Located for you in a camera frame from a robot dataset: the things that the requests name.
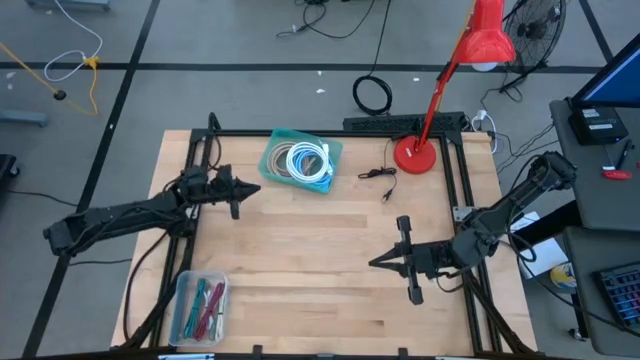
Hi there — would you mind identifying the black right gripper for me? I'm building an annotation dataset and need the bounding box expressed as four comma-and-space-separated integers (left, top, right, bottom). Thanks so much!
368, 215, 454, 306

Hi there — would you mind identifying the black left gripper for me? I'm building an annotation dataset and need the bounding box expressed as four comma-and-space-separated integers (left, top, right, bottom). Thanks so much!
204, 164, 262, 220

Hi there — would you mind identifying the white ethernet cable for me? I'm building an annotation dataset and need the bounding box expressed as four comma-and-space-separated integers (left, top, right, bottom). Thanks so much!
285, 141, 335, 184

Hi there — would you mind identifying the teal plastic bin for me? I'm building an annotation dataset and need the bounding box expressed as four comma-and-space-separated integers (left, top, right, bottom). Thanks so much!
257, 127, 345, 195

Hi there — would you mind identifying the teal braided usb cable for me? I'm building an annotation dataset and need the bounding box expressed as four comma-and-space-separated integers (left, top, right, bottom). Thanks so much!
183, 278, 207, 340

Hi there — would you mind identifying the red braided usb cable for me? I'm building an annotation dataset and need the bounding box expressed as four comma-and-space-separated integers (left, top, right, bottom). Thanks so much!
193, 282, 226, 342

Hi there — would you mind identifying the beige short usb cable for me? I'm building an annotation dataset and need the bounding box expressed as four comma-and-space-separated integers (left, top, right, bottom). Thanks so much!
213, 294, 230, 344

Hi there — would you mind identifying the clear plastic container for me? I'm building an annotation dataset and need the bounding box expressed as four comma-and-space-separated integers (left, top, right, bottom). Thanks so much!
168, 269, 232, 347

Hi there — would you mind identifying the black power strip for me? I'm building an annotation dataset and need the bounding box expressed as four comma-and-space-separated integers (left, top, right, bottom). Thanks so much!
342, 111, 469, 134

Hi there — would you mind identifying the white paper sheet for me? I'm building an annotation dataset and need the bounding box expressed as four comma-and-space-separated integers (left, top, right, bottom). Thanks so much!
518, 237, 571, 280
508, 213, 542, 232

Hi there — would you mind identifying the yellow blue round object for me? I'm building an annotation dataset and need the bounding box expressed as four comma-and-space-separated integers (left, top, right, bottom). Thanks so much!
549, 263, 578, 294

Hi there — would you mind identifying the grey desk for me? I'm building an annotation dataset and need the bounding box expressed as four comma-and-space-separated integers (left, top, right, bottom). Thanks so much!
548, 97, 640, 234
562, 224, 640, 359

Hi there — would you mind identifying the black keyboard with coloured keys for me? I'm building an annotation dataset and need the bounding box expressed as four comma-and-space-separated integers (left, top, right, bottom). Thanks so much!
592, 262, 640, 334

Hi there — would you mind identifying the grey metal furniture foot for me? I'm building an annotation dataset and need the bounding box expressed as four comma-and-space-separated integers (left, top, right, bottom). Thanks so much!
24, 0, 112, 11
0, 109, 50, 128

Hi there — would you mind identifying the red desk lamp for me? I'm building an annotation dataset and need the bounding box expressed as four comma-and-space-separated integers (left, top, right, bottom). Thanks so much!
392, 0, 517, 176

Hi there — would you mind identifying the black mini computer box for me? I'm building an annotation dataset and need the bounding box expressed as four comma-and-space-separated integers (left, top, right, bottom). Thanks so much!
567, 104, 630, 147

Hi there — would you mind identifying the black pen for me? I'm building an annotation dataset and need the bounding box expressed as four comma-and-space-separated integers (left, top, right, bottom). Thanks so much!
615, 138, 635, 171

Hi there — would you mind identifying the black floor fan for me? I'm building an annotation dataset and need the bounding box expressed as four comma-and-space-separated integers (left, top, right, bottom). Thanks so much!
499, 0, 569, 95

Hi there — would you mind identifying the black computer monitor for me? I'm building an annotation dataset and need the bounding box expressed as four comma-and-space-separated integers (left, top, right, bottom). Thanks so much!
569, 32, 640, 109

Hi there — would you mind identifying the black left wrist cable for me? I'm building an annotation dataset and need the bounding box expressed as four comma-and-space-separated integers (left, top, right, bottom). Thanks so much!
207, 130, 225, 174

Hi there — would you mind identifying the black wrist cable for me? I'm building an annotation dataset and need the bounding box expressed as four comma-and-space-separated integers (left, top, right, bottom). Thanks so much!
207, 130, 225, 174
433, 269, 469, 295

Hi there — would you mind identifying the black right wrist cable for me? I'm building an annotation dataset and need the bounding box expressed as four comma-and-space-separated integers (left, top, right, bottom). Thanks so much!
433, 269, 469, 295

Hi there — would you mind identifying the black lamp cord with switch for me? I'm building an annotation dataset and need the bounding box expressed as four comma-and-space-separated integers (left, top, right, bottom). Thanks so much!
357, 138, 400, 202

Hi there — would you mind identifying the black aluminium table frame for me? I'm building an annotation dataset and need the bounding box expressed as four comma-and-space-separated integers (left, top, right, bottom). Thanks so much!
119, 112, 539, 359

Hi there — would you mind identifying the black coiled floor cable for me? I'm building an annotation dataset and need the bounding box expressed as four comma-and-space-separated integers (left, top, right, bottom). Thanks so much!
352, 0, 394, 117

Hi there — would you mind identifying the white wall charger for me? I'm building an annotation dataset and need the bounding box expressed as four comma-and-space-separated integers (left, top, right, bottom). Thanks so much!
469, 108, 500, 155

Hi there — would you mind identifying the black tangled floor cable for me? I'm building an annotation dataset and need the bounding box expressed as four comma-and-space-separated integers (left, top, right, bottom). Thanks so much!
275, 0, 377, 40

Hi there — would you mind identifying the yellow floor cable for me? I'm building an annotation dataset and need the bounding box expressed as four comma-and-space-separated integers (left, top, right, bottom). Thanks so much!
0, 42, 101, 117

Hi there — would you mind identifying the white floor cable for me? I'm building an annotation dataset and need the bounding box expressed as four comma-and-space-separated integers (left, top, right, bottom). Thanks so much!
43, 0, 104, 84

